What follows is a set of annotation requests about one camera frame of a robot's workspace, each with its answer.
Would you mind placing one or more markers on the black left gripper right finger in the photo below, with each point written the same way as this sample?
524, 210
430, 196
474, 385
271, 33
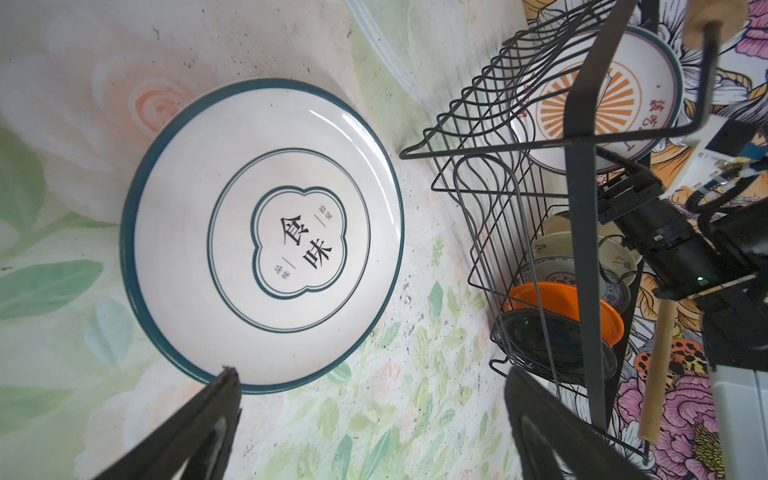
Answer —
547, 434

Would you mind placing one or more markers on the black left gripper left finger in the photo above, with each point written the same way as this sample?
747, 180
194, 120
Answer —
194, 443

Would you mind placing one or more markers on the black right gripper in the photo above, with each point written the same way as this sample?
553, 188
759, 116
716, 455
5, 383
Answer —
683, 262

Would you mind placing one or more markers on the black small plate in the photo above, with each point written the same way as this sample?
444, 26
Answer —
543, 346

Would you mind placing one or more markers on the white plate orange pattern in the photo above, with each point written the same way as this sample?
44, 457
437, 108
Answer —
642, 89

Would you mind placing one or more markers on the black wire dish rack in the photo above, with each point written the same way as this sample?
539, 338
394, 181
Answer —
611, 168

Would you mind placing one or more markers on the white plate grey pattern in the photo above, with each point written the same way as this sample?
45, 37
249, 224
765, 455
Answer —
264, 230

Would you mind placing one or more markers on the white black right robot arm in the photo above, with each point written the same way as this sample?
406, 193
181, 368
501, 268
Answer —
734, 324

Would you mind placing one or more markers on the beige small plate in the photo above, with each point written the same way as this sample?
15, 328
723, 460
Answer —
611, 253

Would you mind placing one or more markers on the dark grey small plate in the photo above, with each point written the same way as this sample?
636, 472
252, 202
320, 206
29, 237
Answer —
561, 269

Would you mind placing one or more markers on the orange small plate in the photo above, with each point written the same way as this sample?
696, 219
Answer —
562, 299

